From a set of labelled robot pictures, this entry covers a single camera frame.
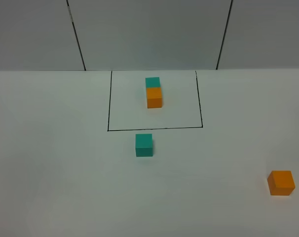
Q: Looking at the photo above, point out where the template orange cube block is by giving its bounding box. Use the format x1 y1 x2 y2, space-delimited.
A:
146 87 162 109

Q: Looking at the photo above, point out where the template teal cube block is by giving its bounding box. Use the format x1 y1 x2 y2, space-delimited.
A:
145 77 161 88

